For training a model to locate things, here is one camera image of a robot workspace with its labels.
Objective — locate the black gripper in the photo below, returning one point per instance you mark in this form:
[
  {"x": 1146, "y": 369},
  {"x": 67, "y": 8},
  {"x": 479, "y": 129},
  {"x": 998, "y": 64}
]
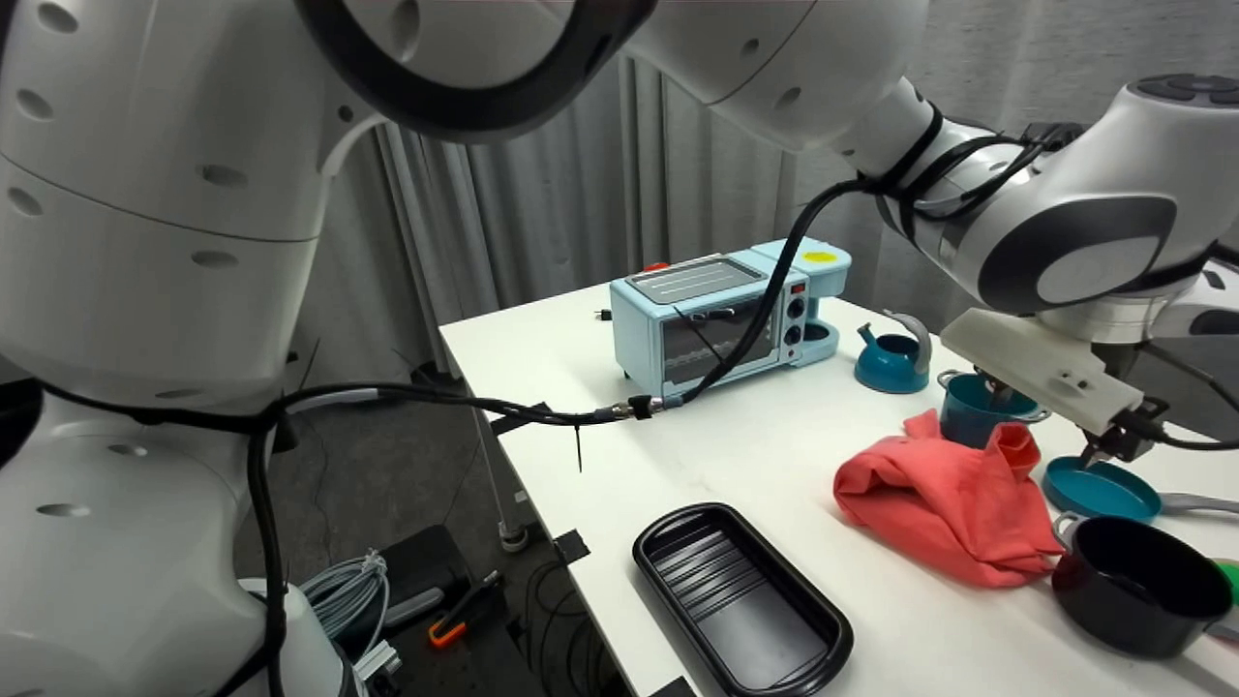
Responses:
[{"x": 1125, "y": 430}]

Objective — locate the red cloth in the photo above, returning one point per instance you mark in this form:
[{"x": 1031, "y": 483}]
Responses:
[{"x": 950, "y": 503}]

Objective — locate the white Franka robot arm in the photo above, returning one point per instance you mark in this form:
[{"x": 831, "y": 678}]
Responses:
[{"x": 157, "y": 196}]

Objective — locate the small teal pot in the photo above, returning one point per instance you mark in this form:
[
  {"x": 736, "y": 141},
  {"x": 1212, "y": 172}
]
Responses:
[{"x": 973, "y": 413}]

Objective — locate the black cooking pot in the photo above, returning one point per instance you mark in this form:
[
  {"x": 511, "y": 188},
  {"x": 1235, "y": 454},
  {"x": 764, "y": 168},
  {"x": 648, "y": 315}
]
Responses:
[{"x": 1136, "y": 587}]

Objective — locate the green toy piece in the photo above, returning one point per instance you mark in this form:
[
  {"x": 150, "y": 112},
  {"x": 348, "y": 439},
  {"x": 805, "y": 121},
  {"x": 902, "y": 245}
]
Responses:
[{"x": 1229, "y": 581}]

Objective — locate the teal toy kettle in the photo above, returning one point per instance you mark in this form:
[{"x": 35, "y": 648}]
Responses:
[{"x": 892, "y": 361}]

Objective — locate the black ridged tray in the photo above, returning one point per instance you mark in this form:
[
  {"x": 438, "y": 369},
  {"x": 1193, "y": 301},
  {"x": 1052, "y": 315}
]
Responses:
[{"x": 741, "y": 601}]

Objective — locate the light blue toaster oven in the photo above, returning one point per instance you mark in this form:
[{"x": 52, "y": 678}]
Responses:
[{"x": 671, "y": 333}]

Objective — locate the black tape patch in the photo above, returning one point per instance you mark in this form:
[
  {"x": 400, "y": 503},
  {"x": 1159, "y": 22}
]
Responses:
[
  {"x": 570, "y": 546},
  {"x": 674, "y": 687}
]

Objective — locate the grey table leg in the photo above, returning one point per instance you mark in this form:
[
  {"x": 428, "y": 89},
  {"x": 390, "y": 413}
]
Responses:
[{"x": 502, "y": 489}]

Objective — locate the grey curtain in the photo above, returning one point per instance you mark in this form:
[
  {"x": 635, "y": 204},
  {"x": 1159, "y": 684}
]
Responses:
[{"x": 516, "y": 206}]

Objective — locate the large orange black clamp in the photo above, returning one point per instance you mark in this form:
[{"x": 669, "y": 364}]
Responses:
[{"x": 454, "y": 622}]

